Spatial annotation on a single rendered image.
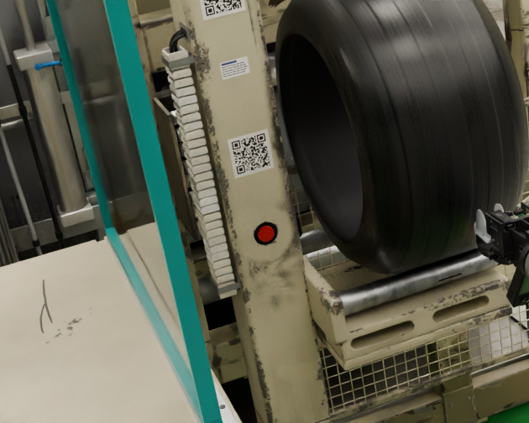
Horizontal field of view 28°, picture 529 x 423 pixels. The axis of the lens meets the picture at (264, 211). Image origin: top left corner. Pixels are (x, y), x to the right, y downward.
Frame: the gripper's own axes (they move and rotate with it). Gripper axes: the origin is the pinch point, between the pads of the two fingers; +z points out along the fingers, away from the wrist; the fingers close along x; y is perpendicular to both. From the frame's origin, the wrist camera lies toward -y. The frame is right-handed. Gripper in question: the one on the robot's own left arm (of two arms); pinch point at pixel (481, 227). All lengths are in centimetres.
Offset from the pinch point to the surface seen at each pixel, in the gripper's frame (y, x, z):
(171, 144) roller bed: 9, 41, 60
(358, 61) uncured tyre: 32.9, 15.6, 7.5
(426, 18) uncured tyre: 36.9, 2.1, 8.4
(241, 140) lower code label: 21.2, 35.5, 18.0
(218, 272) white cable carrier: -3.0, 44.1, 19.3
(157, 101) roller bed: 17, 40, 69
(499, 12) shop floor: -99, -252, 445
